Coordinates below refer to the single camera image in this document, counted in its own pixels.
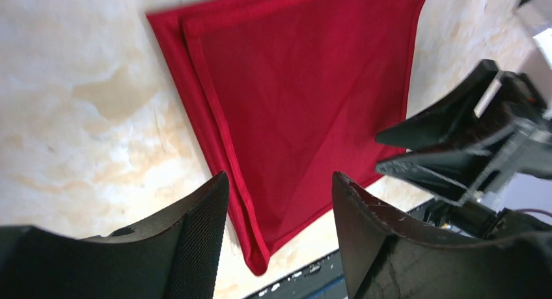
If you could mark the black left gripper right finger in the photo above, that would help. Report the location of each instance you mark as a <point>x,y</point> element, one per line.
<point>387,253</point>

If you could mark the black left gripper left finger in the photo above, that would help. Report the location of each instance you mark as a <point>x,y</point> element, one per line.
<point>173,253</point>

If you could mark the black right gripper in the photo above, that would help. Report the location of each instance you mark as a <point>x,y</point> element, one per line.
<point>471,184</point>

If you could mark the red cloth napkin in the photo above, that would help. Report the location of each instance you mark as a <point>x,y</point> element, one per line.
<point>283,93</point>

